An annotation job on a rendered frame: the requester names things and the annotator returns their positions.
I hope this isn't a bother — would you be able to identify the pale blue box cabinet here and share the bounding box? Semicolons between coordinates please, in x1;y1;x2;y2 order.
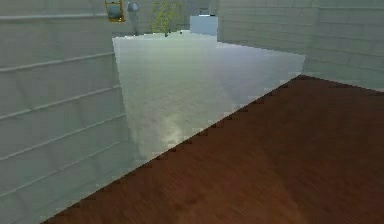
189;14;219;37

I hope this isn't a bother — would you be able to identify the green house plant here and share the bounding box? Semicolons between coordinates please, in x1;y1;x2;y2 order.
149;0;184;38

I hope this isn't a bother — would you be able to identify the grey floor lamp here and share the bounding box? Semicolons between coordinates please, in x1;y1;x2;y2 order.
127;0;141;37

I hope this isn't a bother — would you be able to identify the yellow framed wall picture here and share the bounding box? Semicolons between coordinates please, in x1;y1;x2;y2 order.
104;0;126;24

